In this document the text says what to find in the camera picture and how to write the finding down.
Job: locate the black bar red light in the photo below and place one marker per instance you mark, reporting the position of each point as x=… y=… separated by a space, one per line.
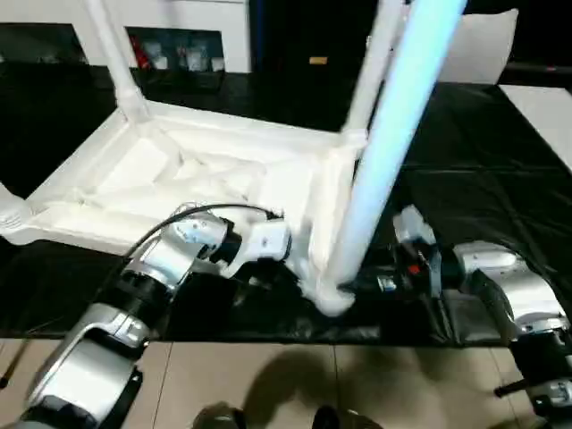
x=540 y=68

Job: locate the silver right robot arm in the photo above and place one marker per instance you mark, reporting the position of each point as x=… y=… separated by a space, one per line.
x=523 y=286

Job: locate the white plastic table leg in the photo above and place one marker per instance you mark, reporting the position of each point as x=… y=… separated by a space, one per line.
x=116 y=58
x=375 y=67
x=11 y=210
x=402 y=111

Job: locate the small beige label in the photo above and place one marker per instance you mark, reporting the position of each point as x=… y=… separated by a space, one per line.
x=318 y=60

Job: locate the white cabinet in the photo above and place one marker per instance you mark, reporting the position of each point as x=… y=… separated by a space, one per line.
x=201 y=13

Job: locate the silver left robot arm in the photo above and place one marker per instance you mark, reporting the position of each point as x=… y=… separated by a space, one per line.
x=103 y=353

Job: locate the white plastic table top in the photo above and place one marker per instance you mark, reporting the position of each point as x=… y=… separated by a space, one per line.
x=201 y=147

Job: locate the black mat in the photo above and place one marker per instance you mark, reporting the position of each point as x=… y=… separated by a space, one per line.
x=469 y=134

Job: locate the white board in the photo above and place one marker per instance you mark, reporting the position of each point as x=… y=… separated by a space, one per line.
x=540 y=116

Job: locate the dark blue cabinet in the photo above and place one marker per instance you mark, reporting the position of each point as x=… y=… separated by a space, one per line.
x=313 y=31

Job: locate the grey cushion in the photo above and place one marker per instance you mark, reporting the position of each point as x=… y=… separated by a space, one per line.
x=482 y=49

